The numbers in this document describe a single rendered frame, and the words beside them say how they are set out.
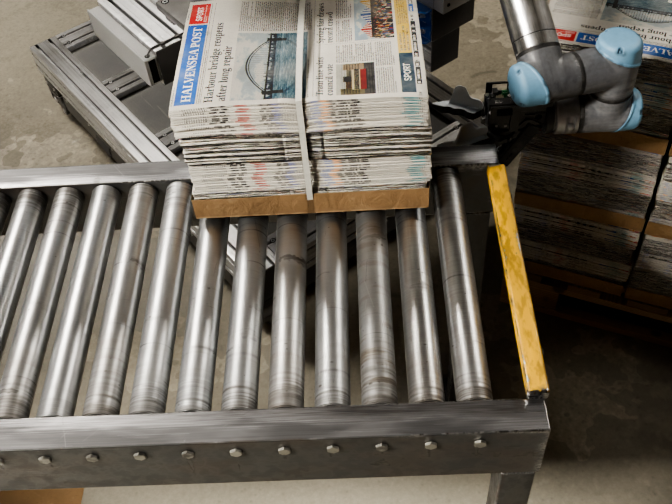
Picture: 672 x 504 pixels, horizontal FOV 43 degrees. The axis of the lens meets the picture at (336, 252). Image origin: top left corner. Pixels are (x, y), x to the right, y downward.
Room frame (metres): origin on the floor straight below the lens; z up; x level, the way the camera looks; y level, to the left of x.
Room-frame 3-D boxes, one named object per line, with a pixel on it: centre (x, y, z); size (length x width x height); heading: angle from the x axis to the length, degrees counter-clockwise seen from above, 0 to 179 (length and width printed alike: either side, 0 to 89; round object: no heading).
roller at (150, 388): (0.83, 0.27, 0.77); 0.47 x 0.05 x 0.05; 176
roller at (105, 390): (0.83, 0.34, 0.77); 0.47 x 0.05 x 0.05; 176
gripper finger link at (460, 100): (1.20, -0.25, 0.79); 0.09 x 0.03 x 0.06; 60
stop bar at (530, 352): (0.78, -0.26, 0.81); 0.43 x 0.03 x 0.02; 176
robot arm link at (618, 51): (1.13, -0.48, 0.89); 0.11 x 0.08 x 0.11; 101
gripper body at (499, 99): (1.14, -0.34, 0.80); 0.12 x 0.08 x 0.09; 86
